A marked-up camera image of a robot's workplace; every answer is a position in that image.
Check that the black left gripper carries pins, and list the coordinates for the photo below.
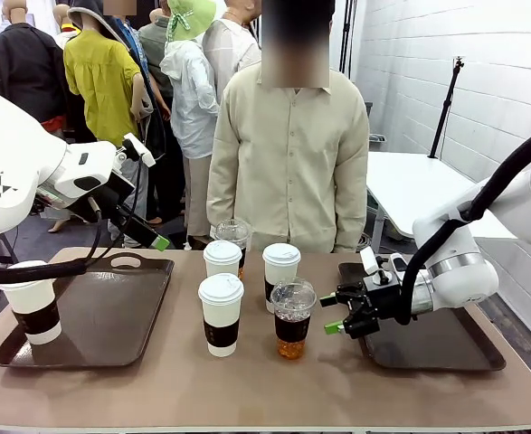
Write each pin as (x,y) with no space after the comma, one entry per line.
(104,201)

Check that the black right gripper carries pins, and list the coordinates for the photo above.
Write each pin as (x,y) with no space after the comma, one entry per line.
(380,300)

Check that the clear iced tea cup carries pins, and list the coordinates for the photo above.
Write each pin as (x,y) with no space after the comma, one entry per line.
(233,233)
(292,325)

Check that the white paper cup black sleeve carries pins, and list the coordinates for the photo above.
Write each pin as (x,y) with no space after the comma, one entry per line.
(222,260)
(281,271)
(221,307)
(32,294)

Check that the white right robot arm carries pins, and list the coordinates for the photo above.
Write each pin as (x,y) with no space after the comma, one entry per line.
(464,271)

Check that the person's right forearm beige sleeve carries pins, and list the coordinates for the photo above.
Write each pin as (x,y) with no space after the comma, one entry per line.
(224,194)

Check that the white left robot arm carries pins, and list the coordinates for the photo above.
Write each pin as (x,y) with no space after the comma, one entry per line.
(2,158)

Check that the person's left forearm beige sleeve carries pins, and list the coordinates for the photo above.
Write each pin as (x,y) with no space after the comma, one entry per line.
(351,203)

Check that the brown plastic serving tray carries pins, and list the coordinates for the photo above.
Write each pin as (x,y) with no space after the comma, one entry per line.
(428,348)

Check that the person in beige shirt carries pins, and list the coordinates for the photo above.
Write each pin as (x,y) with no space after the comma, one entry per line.
(287,172)

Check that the white side table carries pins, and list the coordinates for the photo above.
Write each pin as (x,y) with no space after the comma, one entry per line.
(414,185)

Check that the person in blue shirt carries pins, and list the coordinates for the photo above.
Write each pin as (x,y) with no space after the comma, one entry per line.
(134,40)

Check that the mannequin in black jacket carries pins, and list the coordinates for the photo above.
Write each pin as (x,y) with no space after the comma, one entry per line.
(25,68)

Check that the green sun hat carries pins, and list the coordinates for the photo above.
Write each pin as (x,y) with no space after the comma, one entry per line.
(190,18)

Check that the black tripod stand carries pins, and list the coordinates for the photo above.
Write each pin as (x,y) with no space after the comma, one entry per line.
(446,108)

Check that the black vertical poles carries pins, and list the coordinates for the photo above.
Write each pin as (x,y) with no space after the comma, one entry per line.
(347,36)

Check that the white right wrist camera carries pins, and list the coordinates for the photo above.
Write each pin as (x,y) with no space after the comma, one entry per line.
(369,261)

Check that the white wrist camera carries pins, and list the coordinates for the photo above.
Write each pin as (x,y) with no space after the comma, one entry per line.
(369,261)
(140,153)

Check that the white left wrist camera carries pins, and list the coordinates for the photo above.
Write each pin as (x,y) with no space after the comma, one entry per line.
(140,153)

